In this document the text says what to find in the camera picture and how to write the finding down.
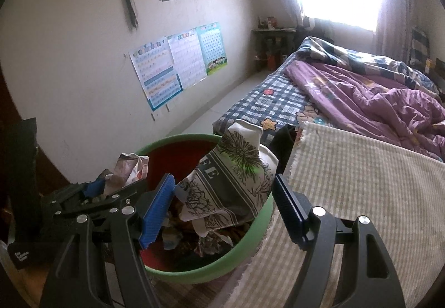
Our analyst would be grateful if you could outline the white wall poster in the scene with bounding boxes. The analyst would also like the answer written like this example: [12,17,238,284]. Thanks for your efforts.
[167,31,208,89]

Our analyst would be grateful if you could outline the beige striped mat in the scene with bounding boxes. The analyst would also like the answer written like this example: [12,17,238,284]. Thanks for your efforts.
[195,120,445,308]

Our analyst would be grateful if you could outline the white printed paper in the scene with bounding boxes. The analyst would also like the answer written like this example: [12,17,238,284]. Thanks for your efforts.
[104,152,150,195]

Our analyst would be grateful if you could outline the white floral printed bag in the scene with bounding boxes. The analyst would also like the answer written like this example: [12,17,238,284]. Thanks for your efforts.
[174,119,279,237]

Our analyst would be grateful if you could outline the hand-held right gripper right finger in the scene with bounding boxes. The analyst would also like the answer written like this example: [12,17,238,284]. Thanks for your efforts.
[272,174,407,308]

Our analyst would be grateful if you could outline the blue checked bed sheet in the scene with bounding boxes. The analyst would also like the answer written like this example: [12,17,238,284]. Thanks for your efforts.
[212,51,313,142]

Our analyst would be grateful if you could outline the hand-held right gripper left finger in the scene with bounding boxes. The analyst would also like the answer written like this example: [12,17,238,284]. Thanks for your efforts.
[39,173,176,308]

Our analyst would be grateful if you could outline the dark side table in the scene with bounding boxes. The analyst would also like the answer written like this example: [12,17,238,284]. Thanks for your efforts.
[252,27,298,72]

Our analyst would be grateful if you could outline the dark wooden headboard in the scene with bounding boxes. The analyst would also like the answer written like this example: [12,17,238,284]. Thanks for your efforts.
[434,58,445,103]

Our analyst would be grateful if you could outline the blue patterned quilt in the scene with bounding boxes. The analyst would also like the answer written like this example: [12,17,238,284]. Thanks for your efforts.
[297,36,440,93]

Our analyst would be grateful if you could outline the blue bordered wall poster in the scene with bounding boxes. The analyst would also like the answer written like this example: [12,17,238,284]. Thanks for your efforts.
[128,37,184,112]

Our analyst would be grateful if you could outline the purple quilt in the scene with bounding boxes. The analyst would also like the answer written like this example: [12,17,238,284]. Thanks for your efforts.
[285,61,445,161]

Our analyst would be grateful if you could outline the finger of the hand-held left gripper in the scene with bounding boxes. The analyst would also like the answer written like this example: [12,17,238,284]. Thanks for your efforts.
[52,179,148,219]
[40,178,107,206]

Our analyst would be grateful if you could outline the blue white checked cushion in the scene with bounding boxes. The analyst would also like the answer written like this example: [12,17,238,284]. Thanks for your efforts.
[409,26,430,67]

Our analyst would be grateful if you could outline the red bin with green rim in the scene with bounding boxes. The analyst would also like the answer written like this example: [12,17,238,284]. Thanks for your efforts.
[134,134,275,285]

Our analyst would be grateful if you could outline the teal wall poster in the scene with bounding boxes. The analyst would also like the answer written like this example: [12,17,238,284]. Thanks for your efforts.
[196,22,230,76]

